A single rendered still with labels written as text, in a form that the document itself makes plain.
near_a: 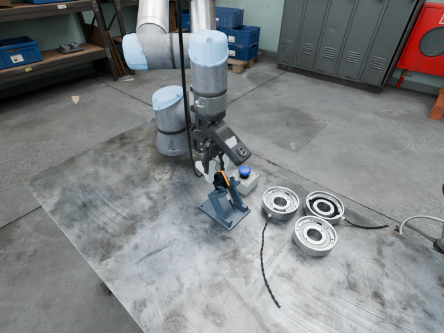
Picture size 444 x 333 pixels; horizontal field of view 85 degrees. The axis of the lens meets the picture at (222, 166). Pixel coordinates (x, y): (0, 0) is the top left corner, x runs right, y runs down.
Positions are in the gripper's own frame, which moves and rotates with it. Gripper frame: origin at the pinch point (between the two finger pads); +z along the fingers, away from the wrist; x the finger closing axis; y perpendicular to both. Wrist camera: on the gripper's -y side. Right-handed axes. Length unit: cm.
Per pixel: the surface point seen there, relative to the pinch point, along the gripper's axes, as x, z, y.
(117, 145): 5, 12, 52
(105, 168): 15.1, 11.9, 42.4
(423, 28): -362, 15, 9
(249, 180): -11.4, 7.4, -2.8
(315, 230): -9.7, 9.7, -26.7
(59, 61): -58, 50, 322
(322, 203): -20.0, 9.5, -23.8
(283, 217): -7.7, 9.5, -17.9
